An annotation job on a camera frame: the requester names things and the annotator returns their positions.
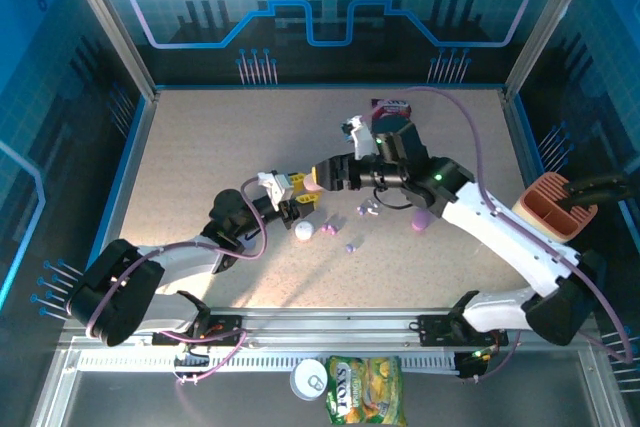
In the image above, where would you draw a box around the mauve purple earbud charging case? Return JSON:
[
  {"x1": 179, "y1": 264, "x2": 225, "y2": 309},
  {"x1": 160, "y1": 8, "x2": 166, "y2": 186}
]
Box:
[{"x1": 410, "y1": 207, "x2": 434, "y2": 233}]

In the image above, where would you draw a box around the red candy bag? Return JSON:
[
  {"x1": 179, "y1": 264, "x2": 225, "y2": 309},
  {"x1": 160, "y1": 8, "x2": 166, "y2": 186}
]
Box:
[{"x1": 369, "y1": 98, "x2": 412, "y2": 121}]

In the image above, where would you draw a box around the cream terracotta utensil holder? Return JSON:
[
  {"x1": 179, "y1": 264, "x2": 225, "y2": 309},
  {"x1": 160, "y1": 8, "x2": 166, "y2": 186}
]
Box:
[{"x1": 512, "y1": 170, "x2": 600, "y2": 251}]

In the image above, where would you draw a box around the silver pull-tab tin can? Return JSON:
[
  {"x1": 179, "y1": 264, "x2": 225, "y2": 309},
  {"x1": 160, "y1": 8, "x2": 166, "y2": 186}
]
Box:
[{"x1": 289, "y1": 357, "x2": 329, "y2": 402}]

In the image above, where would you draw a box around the green yellow candy bag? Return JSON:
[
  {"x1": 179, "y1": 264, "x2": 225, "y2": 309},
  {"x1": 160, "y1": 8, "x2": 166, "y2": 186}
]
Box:
[{"x1": 324, "y1": 355, "x2": 409, "y2": 427}]

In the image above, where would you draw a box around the grey metal shelf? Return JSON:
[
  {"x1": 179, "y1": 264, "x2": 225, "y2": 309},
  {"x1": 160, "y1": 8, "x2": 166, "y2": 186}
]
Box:
[{"x1": 29, "y1": 346, "x2": 626, "y2": 427}]

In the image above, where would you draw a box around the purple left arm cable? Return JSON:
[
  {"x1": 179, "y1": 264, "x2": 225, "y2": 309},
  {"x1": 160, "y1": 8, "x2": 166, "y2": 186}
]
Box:
[{"x1": 64, "y1": 177, "x2": 274, "y2": 386}]

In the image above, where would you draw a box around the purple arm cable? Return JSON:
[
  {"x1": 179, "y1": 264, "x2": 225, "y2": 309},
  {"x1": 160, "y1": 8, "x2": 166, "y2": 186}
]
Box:
[
  {"x1": 367, "y1": 86, "x2": 636, "y2": 383},
  {"x1": 64, "y1": 177, "x2": 274, "y2": 386}
]

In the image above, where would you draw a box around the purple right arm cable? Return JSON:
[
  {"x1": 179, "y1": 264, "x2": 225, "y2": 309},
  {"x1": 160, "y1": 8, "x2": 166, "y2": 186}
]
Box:
[{"x1": 367, "y1": 86, "x2": 636, "y2": 383}]

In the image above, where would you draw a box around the aluminium table side rail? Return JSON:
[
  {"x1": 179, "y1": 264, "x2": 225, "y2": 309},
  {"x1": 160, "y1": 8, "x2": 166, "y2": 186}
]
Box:
[
  {"x1": 499, "y1": 89, "x2": 556, "y2": 198},
  {"x1": 97, "y1": 90, "x2": 161, "y2": 268}
]

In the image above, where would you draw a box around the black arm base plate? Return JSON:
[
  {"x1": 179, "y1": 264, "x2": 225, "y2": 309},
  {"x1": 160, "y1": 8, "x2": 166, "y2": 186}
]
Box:
[
  {"x1": 417, "y1": 314, "x2": 509, "y2": 348},
  {"x1": 152, "y1": 314, "x2": 247, "y2": 348}
]

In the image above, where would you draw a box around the aluminium front mounting rail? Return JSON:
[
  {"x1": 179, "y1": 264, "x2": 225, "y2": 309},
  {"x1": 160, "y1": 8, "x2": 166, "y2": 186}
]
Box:
[{"x1": 64, "y1": 306, "x2": 601, "y2": 349}]

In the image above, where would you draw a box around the white slotted cable duct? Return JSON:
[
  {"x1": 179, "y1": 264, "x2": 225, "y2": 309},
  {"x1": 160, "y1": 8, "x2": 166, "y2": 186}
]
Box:
[{"x1": 77, "y1": 350, "x2": 461, "y2": 374}]

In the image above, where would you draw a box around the aluminium frame post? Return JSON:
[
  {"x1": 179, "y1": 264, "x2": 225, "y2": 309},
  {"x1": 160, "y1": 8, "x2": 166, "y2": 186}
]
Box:
[
  {"x1": 55, "y1": 0, "x2": 160, "y2": 102},
  {"x1": 503, "y1": 0, "x2": 604, "y2": 98}
]

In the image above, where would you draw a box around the black utensil handle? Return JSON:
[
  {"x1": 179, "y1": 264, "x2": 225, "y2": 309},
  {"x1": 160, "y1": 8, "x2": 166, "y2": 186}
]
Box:
[{"x1": 562, "y1": 170, "x2": 640, "y2": 211}]

